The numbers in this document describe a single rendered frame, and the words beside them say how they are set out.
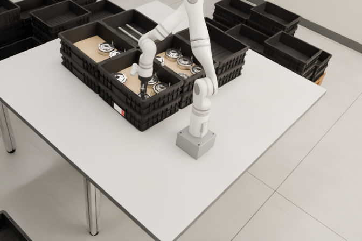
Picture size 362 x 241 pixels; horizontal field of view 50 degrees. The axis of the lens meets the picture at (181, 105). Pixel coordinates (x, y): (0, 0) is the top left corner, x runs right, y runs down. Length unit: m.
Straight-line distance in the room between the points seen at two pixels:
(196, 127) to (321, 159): 1.57
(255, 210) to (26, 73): 1.75
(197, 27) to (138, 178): 0.78
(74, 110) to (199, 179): 0.82
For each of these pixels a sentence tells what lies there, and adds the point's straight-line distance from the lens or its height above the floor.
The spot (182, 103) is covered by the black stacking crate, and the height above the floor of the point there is 0.76.
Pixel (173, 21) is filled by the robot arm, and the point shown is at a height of 1.30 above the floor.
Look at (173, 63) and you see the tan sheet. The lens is 2.45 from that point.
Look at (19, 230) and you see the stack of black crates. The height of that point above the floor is 0.59.
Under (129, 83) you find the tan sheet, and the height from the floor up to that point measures 0.83.
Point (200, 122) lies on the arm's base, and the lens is 1.97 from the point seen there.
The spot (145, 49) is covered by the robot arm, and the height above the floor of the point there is 1.18.
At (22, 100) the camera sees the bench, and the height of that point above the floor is 0.70.
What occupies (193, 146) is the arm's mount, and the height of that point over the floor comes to 0.78.
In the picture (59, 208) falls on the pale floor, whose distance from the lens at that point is 2.72.
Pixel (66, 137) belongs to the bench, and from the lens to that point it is 2.14.
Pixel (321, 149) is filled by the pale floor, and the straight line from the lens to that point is 3.42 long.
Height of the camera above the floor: 2.23
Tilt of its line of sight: 41 degrees down
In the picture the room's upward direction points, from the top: 9 degrees clockwise
